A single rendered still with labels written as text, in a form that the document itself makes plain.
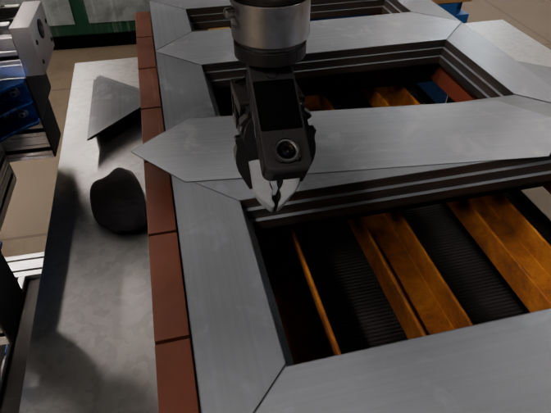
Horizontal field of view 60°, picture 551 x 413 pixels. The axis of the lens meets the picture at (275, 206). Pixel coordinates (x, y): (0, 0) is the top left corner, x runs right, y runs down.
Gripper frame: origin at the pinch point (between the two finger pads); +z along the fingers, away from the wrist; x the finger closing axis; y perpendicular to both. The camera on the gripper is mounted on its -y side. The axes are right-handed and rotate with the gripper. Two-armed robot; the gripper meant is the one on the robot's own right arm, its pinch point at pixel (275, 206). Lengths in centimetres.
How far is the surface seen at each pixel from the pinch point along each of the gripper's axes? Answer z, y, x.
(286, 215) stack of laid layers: 8.9, 7.5, -3.4
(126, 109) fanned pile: 20, 64, 21
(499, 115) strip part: 6, 21, -46
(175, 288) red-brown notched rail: 9.4, -1.9, 13.5
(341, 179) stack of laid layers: 5.6, 9.9, -12.4
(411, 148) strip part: 5.6, 14.6, -25.9
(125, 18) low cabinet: 73, 275, 32
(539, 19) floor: 93, 257, -260
